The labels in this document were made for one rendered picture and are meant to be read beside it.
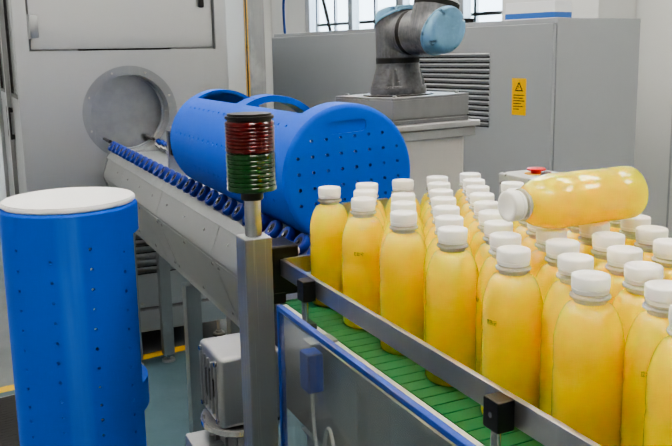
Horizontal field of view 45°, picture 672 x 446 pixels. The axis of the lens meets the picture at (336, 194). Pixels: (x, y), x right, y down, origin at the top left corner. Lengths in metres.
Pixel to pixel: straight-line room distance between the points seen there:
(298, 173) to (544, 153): 1.80
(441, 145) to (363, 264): 0.91
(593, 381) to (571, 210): 0.26
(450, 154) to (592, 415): 1.35
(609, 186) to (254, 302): 0.48
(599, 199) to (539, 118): 2.17
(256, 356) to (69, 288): 0.72
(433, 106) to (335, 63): 2.22
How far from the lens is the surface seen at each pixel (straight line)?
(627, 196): 1.11
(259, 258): 1.05
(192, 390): 2.68
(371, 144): 1.61
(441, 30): 2.02
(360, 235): 1.25
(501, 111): 3.37
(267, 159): 1.02
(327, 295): 1.24
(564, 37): 3.22
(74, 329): 1.75
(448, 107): 2.15
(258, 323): 1.07
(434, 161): 2.11
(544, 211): 1.03
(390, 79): 2.14
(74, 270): 1.72
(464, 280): 1.05
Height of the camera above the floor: 1.33
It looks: 10 degrees down
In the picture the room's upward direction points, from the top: 1 degrees counter-clockwise
